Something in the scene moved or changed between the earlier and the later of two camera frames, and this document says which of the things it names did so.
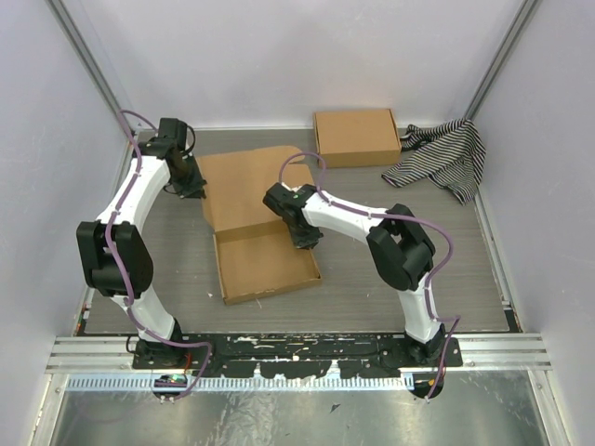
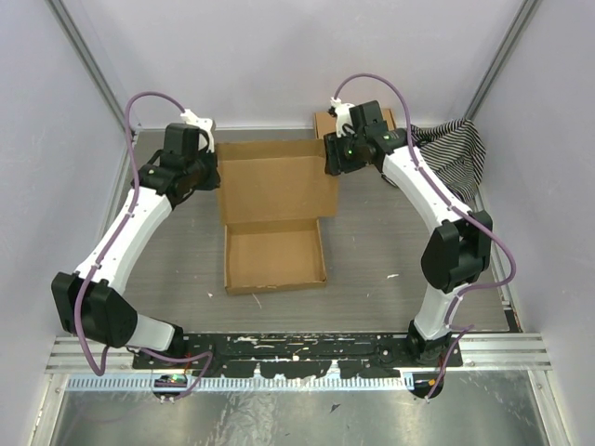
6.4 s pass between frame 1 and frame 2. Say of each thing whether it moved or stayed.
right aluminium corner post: stayed
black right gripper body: moved
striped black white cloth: stayed
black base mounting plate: stayed
